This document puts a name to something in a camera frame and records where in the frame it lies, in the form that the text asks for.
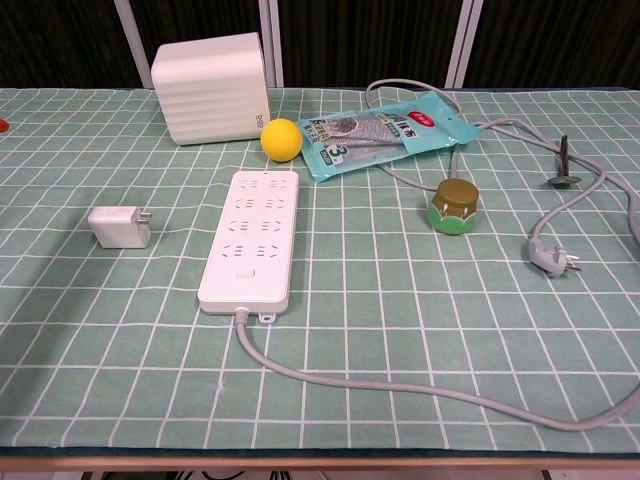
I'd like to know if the grey power strip cable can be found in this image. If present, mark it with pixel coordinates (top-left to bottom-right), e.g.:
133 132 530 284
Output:
233 78 640 432

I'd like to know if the green jar with gold lid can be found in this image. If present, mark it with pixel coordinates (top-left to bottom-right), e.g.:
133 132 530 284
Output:
426 178 480 235

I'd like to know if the white partition post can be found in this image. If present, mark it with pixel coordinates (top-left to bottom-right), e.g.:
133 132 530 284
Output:
113 0 151 90
446 0 485 89
259 0 285 88

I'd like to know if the yellow ball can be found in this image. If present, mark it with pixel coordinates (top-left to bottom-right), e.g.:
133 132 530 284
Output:
260 118 305 163

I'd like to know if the white plug adapter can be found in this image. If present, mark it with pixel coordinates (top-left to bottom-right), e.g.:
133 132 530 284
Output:
87 205 154 250

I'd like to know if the white ribbed box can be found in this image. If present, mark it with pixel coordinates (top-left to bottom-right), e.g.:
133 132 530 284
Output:
150 32 267 147

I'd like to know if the green checked tablecloth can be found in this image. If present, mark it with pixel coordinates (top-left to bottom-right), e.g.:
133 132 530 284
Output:
0 85 640 451

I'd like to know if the white power strip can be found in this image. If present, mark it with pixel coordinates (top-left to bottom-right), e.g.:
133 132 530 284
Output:
197 169 300 324

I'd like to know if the teal dishcloth package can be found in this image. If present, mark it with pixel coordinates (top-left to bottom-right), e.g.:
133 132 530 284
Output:
296 91 484 185

